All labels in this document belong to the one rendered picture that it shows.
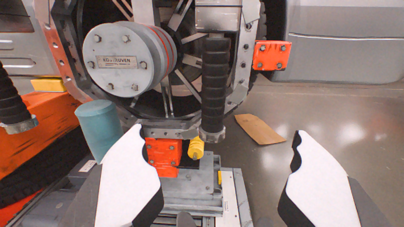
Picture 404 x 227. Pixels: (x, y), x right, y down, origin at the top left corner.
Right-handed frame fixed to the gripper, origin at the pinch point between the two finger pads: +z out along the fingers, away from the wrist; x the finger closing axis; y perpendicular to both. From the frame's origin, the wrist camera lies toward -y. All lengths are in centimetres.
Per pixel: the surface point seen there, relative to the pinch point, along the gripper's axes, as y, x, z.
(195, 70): 7, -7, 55
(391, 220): 83, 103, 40
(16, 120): 6.1, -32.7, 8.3
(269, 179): 83, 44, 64
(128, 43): -5.3, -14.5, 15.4
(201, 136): 7.4, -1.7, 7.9
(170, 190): 61, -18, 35
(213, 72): -2.6, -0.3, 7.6
